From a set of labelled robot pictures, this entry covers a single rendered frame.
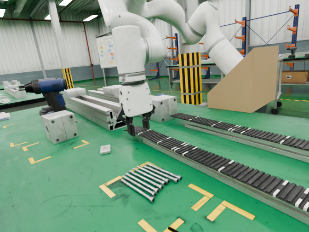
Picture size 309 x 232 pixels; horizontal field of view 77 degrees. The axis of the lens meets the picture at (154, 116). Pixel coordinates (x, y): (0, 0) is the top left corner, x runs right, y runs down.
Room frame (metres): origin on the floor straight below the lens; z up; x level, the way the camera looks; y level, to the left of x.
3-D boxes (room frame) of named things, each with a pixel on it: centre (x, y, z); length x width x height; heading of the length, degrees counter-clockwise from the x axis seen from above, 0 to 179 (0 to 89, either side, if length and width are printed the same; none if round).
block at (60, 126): (0.73, 0.36, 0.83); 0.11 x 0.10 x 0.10; 131
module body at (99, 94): (1.20, 0.22, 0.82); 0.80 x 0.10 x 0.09; 35
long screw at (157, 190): (0.37, 0.04, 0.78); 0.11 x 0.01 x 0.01; 42
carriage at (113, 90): (1.20, 0.22, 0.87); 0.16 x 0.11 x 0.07; 35
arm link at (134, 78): (0.62, 0.06, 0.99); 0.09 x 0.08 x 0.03; 125
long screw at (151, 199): (0.34, 0.05, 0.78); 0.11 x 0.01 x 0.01; 41
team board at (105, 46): (6.70, 1.02, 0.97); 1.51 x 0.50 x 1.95; 59
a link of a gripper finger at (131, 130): (0.60, 0.09, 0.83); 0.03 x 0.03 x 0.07; 35
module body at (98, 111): (1.09, 0.37, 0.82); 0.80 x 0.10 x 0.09; 35
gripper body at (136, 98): (0.62, 0.06, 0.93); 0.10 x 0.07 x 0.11; 125
